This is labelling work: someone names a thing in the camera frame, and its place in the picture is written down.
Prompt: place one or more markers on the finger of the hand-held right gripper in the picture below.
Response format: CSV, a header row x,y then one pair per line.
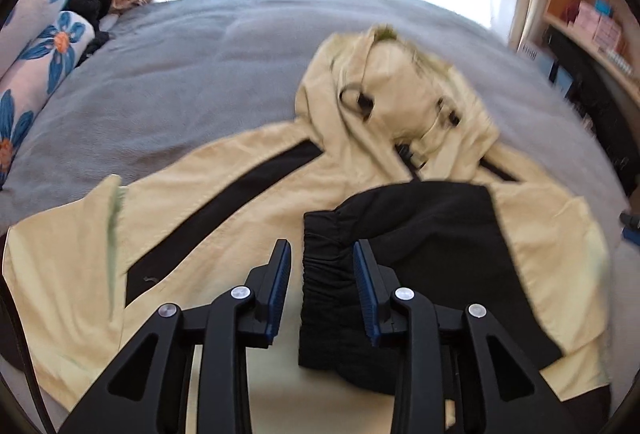
x,y
632,234

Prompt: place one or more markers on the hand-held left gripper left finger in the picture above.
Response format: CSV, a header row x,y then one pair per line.
x,y
280,284

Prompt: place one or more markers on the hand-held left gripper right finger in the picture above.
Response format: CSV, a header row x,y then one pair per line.
x,y
365,294

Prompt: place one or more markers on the cream and black jacket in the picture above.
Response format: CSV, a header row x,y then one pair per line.
x,y
200,174

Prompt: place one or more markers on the white printed box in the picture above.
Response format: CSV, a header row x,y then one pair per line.
x,y
529,51

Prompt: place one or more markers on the blue box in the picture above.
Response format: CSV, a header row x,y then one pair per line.
x,y
604,7

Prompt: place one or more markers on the grey bed blanket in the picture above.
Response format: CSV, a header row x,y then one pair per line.
x,y
200,64

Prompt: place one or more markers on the rolled blue floral quilt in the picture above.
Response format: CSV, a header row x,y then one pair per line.
x,y
45,54

